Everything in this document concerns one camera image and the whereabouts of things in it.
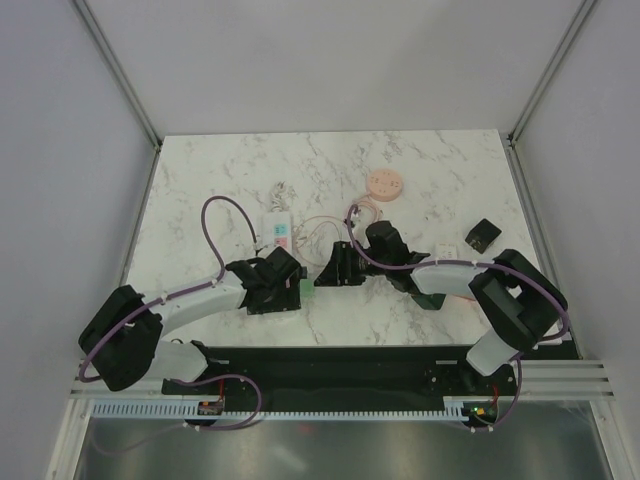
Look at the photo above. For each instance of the dark green cube plug adapter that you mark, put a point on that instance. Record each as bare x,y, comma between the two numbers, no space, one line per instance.
431,302

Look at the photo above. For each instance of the white power strip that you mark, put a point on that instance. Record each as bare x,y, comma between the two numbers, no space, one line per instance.
277,230

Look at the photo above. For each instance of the black cube adapter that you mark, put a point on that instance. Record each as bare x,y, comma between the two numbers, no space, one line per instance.
482,235

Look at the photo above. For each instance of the white slotted cable duct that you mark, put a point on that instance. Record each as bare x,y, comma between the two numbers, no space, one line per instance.
436,409

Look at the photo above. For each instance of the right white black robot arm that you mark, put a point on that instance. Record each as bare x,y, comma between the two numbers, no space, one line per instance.
522,306

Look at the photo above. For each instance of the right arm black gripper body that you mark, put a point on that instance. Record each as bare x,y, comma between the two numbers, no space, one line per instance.
357,267

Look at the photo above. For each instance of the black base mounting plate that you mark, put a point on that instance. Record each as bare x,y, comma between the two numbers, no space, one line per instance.
344,376

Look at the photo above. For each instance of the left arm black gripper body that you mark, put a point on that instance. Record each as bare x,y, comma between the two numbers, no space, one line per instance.
281,299

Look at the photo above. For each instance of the red cube adapter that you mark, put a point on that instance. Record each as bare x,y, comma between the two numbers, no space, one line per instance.
465,299

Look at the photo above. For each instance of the white cube adapter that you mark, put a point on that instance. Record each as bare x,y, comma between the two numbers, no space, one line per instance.
446,251

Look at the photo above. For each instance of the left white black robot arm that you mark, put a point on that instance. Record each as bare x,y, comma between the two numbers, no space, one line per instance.
123,342

